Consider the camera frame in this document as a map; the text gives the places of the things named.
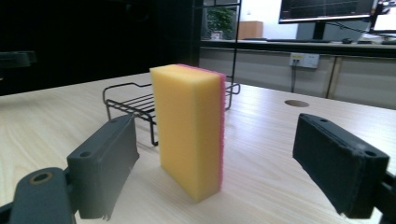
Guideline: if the black metal stand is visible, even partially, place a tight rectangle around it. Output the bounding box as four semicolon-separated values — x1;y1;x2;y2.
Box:
192;0;243;82

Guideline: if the potted green plant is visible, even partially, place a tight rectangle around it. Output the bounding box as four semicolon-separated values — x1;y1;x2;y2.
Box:
206;7;237;41

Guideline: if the white-screen monitor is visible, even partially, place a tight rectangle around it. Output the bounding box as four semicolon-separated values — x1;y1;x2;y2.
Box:
370;3;396;35

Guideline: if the white wall socket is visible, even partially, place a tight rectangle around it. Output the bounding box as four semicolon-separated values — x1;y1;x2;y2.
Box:
289;52;320;69

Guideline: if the yellow and pink sponge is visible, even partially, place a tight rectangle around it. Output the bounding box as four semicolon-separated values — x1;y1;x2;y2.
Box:
149;63;227;203

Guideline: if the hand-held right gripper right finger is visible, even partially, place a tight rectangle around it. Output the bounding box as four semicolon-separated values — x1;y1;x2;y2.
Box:
292;113;390;219

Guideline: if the black keyboard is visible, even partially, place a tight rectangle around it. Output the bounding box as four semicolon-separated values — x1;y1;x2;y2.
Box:
266;37;332;44

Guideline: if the cardboard box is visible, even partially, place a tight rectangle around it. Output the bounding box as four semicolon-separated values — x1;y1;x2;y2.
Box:
237;21;264;40

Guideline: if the computer monitor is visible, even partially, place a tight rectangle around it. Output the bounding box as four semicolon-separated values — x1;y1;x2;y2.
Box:
278;0;379;40

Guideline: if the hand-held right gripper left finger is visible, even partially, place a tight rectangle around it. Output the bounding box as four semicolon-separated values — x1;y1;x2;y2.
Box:
66;113;140;221

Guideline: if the black wire rack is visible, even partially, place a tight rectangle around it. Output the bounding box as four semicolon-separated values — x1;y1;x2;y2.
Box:
103;74;241;147

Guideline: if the long desk with panels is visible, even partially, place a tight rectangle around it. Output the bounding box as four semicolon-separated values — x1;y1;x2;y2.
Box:
199;38;396;111

